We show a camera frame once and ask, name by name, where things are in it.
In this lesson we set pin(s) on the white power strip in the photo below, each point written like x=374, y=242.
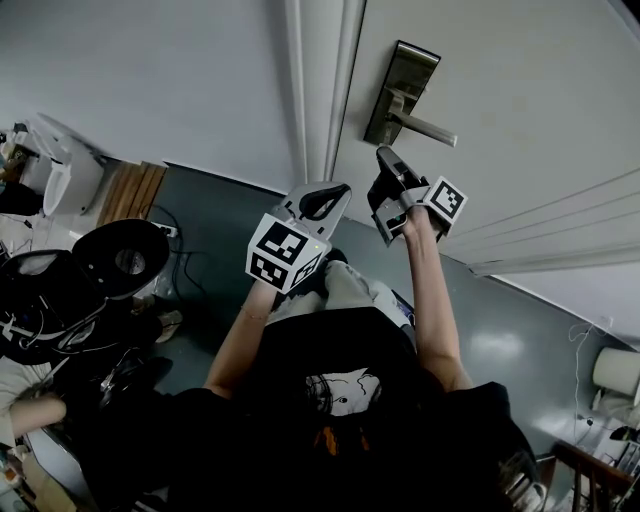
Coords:
x=167, y=230

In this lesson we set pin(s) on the white plastic appliance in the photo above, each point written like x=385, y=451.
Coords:
x=75, y=175

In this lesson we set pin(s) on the person's left forearm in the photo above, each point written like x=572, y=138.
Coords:
x=240, y=340

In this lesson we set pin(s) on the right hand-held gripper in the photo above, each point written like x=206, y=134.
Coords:
x=447, y=200

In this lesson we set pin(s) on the brown wooden furniture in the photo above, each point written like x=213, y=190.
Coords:
x=590, y=470

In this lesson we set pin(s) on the white paper roll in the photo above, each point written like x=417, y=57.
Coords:
x=617, y=367

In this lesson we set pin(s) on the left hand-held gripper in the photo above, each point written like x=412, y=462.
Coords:
x=280, y=250

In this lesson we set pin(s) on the person's light trousers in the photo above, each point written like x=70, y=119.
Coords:
x=350, y=287

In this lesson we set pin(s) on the white door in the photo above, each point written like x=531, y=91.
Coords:
x=525, y=75

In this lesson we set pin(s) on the person's right forearm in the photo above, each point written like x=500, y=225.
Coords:
x=430, y=300

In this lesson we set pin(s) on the wooden slatted panel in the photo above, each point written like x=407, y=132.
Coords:
x=131, y=192

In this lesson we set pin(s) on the white door frame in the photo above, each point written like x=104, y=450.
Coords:
x=345, y=75

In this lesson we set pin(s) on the beige sandal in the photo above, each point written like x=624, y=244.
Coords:
x=170, y=322

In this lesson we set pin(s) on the person's white shoe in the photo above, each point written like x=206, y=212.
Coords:
x=525, y=495

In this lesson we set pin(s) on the person's black printed shirt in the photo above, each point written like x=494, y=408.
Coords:
x=280, y=425

